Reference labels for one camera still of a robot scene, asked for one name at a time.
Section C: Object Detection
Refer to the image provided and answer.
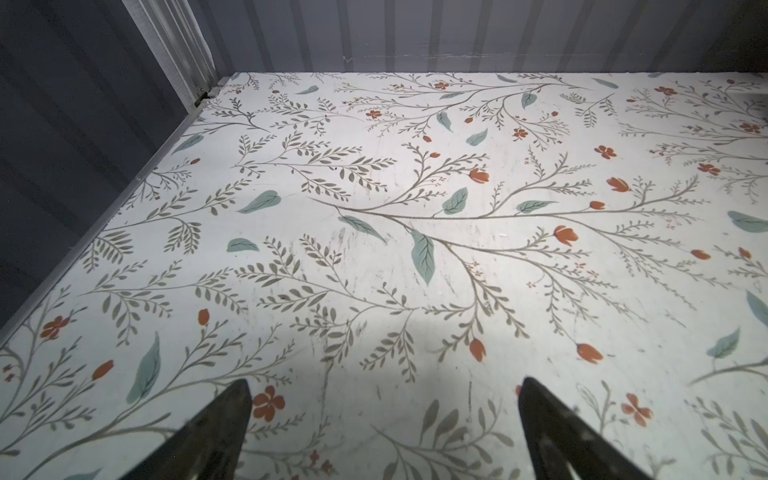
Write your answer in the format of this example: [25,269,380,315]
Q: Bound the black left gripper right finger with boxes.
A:
[518,377,650,480]

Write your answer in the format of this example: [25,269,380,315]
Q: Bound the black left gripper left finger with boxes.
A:
[122,379,252,480]

